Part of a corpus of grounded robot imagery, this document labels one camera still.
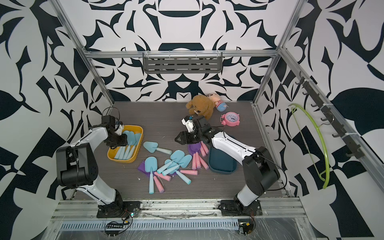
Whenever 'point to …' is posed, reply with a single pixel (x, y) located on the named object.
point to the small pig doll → (220, 105)
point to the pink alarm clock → (230, 119)
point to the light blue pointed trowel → (132, 139)
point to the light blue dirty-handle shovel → (152, 147)
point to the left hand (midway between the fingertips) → (121, 140)
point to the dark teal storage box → (220, 162)
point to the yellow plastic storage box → (139, 133)
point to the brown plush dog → (200, 105)
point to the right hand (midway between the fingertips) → (179, 137)
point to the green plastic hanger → (316, 119)
